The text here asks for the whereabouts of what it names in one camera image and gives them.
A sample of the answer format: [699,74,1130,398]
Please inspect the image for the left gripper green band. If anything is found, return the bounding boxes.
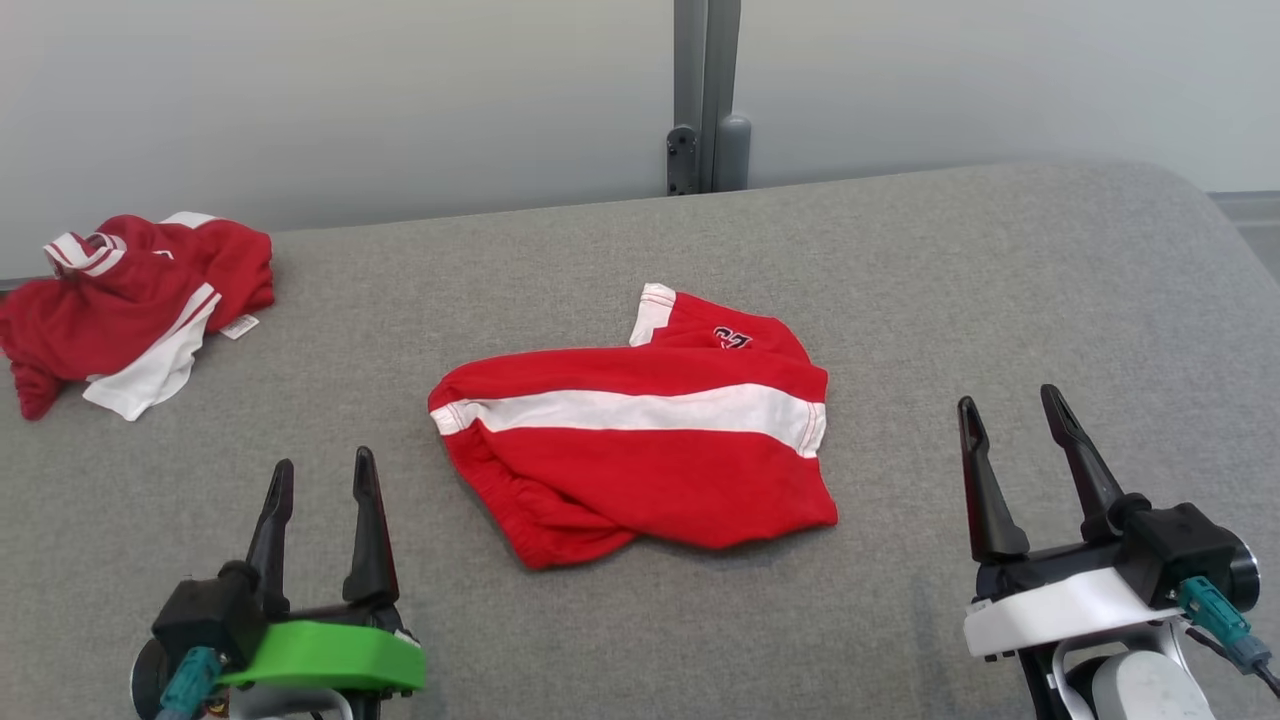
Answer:
[213,447,427,720]

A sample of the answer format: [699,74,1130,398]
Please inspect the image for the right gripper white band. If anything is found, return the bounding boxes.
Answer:
[957,384,1187,720]

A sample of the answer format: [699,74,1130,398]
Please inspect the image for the red Bulls 23 jersey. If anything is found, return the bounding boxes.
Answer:
[0,211,276,422]

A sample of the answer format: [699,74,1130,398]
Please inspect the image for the red shorts with white stripe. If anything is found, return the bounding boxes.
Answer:
[428,283,839,571]

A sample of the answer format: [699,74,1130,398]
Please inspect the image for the grey rounded cylinder cover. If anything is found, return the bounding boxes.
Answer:
[712,113,752,193]

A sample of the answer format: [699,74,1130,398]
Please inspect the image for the teal plug left camera cable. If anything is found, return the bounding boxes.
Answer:
[155,646,224,720]

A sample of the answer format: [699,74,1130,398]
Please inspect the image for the grey metal hinge bracket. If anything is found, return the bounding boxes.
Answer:
[666,124,701,197]

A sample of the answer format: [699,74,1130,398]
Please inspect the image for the grey metal post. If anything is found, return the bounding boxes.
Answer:
[672,0,743,196]

